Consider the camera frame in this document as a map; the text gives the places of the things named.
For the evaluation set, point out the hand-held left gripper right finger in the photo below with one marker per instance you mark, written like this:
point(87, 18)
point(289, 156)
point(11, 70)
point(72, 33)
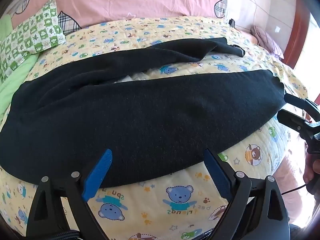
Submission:
point(217, 177)

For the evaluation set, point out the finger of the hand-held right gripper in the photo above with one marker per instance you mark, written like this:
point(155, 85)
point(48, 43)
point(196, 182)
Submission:
point(303, 103)
point(291, 120)

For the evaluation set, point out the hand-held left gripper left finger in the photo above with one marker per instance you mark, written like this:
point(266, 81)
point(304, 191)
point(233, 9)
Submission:
point(99, 172)

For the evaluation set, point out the black pants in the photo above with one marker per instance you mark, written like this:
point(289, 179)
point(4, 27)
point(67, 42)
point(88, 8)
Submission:
point(140, 127)

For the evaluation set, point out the person's right hand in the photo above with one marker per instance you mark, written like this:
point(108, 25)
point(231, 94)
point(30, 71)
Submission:
point(310, 168)

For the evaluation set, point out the yellow bear print bedsheet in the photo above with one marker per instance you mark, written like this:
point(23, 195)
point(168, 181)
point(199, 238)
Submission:
point(190, 205)

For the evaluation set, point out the purple pillow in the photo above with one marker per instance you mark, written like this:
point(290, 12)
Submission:
point(268, 40)

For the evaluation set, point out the plain green blanket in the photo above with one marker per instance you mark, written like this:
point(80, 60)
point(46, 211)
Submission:
point(12, 80)

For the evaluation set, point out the green checkered pillow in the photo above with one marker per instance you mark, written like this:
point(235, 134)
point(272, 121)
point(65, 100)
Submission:
point(30, 40)

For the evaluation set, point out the pink quilt with plaid hearts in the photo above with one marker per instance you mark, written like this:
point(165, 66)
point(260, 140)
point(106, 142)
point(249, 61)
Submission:
point(120, 2)

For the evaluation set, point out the red wooden bed frame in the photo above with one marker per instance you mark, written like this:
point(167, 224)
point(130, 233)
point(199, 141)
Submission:
point(298, 35)

